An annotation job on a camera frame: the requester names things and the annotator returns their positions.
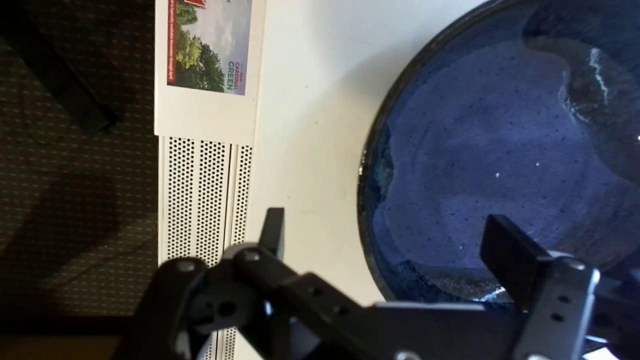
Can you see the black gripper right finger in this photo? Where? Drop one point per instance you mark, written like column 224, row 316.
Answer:
column 513, row 257

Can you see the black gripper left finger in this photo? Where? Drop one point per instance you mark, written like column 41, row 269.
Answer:
column 221, row 301

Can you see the dark blue ceramic bowl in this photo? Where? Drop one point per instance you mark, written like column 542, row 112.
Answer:
column 481, row 152

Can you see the white card with picture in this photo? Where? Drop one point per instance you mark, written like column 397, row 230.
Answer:
column 211, row 53

